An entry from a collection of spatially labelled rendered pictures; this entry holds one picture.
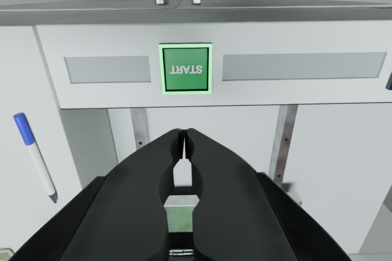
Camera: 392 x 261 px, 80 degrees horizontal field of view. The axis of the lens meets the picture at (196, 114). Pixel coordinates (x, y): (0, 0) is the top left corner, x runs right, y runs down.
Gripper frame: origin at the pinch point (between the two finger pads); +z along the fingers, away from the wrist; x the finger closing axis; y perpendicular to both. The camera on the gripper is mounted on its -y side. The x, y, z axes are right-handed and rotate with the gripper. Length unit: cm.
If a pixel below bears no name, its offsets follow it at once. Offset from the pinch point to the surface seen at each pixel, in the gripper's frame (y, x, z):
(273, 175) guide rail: 26.8, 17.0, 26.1
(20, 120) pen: 6.1, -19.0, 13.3
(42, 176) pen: 14.2, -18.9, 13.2
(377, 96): 4.6, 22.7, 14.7
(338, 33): -2.7, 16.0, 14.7
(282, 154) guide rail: 21.3, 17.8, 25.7
